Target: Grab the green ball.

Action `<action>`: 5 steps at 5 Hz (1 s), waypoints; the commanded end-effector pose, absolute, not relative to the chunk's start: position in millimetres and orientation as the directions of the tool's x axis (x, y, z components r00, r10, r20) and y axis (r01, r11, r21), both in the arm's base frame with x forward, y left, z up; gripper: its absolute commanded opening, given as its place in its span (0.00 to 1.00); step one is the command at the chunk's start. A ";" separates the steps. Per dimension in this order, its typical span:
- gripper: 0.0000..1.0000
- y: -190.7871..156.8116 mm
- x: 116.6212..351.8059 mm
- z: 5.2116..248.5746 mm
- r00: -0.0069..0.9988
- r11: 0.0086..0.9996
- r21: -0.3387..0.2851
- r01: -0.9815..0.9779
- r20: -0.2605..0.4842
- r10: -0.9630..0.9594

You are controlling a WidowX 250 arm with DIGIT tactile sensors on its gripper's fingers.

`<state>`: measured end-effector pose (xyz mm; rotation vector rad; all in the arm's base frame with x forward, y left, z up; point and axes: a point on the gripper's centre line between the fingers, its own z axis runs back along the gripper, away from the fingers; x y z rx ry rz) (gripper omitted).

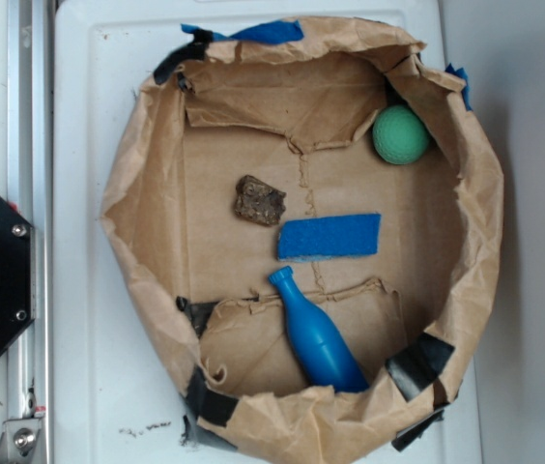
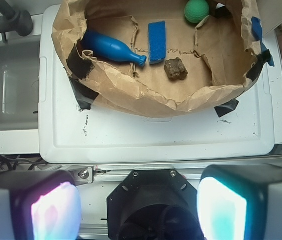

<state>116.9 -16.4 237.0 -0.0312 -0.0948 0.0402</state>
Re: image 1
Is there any green foam ball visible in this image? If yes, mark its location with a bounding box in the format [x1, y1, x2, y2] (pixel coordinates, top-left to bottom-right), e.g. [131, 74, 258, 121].
[372, 104, 430, 165]

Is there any brown rock chunk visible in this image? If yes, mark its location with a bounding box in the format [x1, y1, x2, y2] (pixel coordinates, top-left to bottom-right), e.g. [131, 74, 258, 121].
[234, 175, 286, 226]

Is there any blue sponge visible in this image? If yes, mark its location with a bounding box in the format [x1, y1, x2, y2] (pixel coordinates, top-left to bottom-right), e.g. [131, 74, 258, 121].
[277, 213, 382, 262]

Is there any blue plastic toy bottle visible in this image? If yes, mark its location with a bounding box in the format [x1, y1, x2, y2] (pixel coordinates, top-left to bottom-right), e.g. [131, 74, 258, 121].
[269, 267, 369, 392]

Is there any brown paper bag bin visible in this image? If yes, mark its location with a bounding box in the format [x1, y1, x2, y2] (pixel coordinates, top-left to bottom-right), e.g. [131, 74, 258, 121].
[100, 16, 504, 463]

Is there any white plastic tray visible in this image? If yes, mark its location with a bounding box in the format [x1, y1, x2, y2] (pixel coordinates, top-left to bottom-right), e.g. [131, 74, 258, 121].
[52, 0, 484, 464]

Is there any aluminium extrusion rail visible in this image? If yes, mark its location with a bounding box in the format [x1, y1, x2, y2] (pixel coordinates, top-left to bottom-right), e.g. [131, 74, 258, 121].
[7, 1, 58, 463]

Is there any metal corner bracket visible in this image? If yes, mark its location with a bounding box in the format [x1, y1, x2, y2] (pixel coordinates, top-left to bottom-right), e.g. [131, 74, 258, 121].
[0, 418, 45, 464]

